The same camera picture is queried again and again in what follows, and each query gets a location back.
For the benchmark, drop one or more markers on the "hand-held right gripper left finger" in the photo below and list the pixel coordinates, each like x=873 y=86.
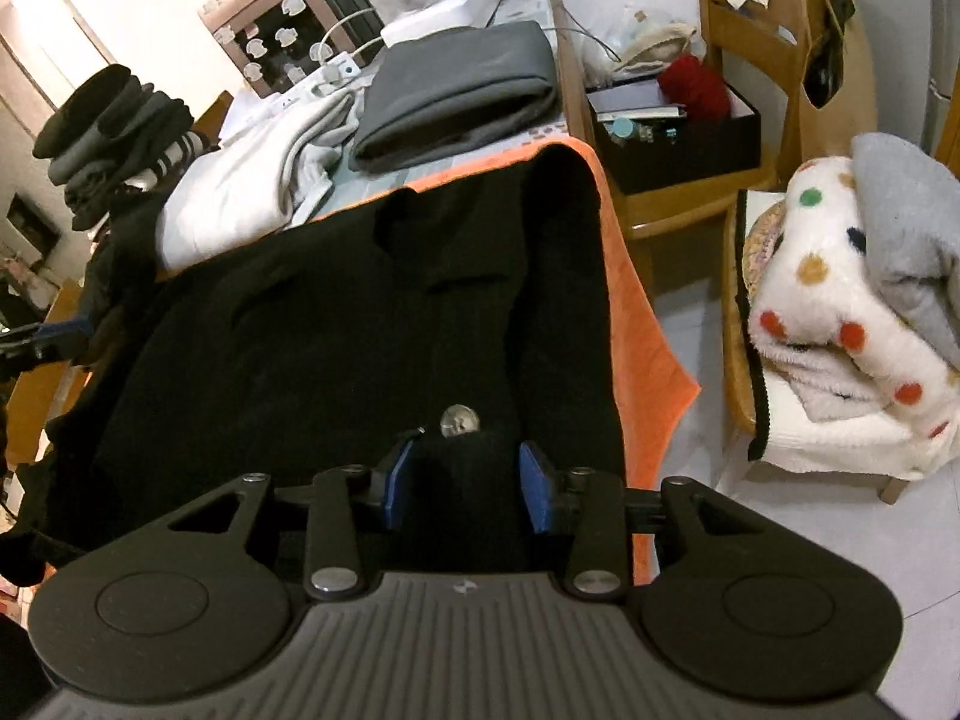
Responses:
x=396 y=487

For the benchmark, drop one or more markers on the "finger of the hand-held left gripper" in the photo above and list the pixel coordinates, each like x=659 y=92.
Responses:
x=67 y=328
x=37 y=356

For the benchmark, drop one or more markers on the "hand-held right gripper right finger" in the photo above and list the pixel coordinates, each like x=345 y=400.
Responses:
x=536 y=487

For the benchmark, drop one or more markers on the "black coat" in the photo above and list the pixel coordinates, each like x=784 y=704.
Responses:
x=300 y=360

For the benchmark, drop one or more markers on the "black folded trousers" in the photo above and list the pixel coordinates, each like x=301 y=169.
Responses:
x=105 y=191

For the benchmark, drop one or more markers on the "orange floral table mat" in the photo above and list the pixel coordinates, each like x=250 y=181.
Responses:
x=637 y=360

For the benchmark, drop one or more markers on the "dark grey folded garment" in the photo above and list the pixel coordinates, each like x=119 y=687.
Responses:
x=112 y=142

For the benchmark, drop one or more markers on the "striped folded garment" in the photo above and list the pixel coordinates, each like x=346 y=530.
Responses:
x=176 y=154

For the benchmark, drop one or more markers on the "black folded sweater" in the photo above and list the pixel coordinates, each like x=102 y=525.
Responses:
x=82 y=109

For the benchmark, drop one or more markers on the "white folded robe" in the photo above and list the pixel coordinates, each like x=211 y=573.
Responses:
x=240 y=187

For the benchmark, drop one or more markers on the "cardboard box with cloth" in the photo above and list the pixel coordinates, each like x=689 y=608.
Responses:
x=675 y=214

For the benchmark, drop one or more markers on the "polka-dot white blanket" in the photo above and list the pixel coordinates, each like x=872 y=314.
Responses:
x=825 y=292

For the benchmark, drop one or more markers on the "black storage box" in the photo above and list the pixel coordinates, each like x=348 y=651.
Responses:
x=675 y=154

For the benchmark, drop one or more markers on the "pink cabinet with shells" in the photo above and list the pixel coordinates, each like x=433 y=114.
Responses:
x=277 y=22

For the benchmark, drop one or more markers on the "red yarn ball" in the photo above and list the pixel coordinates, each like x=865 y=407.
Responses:
x=694 y=86

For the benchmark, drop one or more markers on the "pale mesh bag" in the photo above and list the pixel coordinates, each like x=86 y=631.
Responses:
x=645 y=37

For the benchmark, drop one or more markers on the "brown paper bag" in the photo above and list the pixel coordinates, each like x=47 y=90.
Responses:
x=832 y=112

